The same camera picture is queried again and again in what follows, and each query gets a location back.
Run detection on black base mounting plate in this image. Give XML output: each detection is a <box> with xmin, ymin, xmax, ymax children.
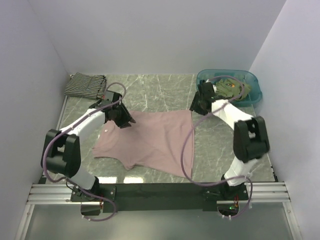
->
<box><xmin>69</xmin><ymin>182</ymin><xmax>248</xmax><ymax>216</ymax></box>

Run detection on pink tank top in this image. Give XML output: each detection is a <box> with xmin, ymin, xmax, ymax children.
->
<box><xmin>92</xmin><ymin>109</ymin><xmax>195</xmax><ymax>177</ymax></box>

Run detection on teal plastic basket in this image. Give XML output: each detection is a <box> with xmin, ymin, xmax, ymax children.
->
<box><xmin>196</xmin><ymin>69</ymin><xmax>263</xmax><ymax>108</ymax></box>

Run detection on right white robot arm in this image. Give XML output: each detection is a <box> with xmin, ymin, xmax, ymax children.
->
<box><xmin>190</xmin><ymin>80</ymin><xmax>270</xmax><ymax>200</ymax></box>

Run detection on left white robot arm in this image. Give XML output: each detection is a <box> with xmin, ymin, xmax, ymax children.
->
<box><xmin>41</xmin><ymin>90</ymin><xmax>135</xmax><ymax>201</ymax></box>

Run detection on striped folded tank top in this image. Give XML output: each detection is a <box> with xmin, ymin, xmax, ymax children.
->
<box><xmin>64</xmin><ymin>72</ymin><xmax>107</xmax><ymax>100</ymax></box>

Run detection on olive green tank top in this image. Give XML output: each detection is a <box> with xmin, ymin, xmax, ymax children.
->
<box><xmin>199</xmin><ymin>77</ymin><xmax>252</xmax><ymax>101</ymax></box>

